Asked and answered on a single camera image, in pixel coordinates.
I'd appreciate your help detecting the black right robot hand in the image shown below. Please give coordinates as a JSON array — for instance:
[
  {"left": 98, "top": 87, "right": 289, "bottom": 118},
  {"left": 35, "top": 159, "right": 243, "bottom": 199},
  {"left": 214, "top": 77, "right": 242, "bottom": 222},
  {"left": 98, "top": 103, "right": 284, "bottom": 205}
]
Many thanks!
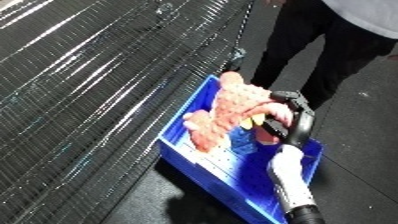
[{"left": 261, "top": 90, "right": 320, "bottom": 148}]

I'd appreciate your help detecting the pink soft toy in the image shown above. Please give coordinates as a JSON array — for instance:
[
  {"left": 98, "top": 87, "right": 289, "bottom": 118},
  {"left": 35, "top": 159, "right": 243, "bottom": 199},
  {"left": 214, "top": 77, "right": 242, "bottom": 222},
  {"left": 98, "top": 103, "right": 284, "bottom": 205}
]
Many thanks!
[{"left": 181, "top": 70, "right": 297, "bottom": 156}]

